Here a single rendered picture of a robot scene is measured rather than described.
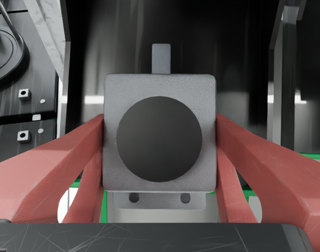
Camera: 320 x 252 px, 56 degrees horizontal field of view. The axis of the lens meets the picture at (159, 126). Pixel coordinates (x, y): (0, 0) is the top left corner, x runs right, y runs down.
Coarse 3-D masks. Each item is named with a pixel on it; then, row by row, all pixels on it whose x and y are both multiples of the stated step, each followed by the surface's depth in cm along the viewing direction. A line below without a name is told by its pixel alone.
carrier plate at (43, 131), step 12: (48, 120) 48; (0, 132) 47; (12, 132) 47; (36, 132) 47; (48, 132) 47; (0, 144) 46; (12, 144) 46; (24, 144) 46; (36, 144) 46; (0, 156) 45; (12, 156) 45
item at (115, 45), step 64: (64, 0) 18; (128, 0) 21; (192, 0) 21; (256, 0) 21; (64, 64) 19; (128, 64) 21; (192, 64) 21; (256, 64) 21; (64, 128) 19; (256, 128) 20
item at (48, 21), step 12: (24, 0) 19; (36, 0) 19; (48, 0) 19; (36, 12) 20; (48, 12) 21; (60, 12) 20; (36, 24) 21; (48, 24) 21; (60, 24) 21; (48, 36) 22; (60, 36) 22; (48, 48) 23; (60, 48) 24; (60, 60) 24; (60, 72) 25
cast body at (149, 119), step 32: (160, 64) 16; (128, 96) 12; (160, 96) 11; (192, 96) 12; (128, 128) 10; (160, 128) 10; (192, 128) 10; (128, 160) 10; (160, 160) 10; (192, 160) 10; (128, 192) 14; (160, 192) 14; (192, 192) 11
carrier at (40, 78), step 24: (0, 24) 58; (24, 24) 58; (0, 48) 52; (24, 48) 53; (0, 72) 50; (24, 72) 53; (48, 72) 53; (0, 96) 50; (48, 96) 50; (0, 120) 49
